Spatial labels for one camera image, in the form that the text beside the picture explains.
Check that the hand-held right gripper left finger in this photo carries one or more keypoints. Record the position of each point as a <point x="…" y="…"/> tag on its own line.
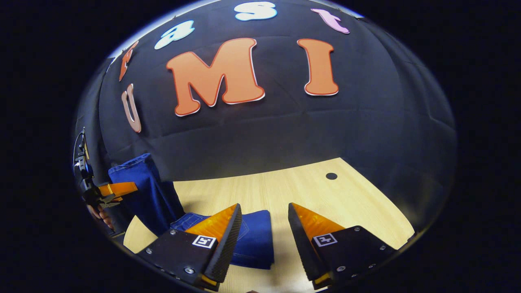
<point x="228" y="244"/>

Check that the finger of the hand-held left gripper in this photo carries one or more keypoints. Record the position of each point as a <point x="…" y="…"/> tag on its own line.
<point x="120" y="189"/>

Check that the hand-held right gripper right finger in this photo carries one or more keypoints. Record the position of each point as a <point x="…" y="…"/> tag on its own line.
<point x="303" y="248"/>

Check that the blue denim jeans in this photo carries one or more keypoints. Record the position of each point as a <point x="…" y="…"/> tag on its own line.
<point x="260" y="236"/>

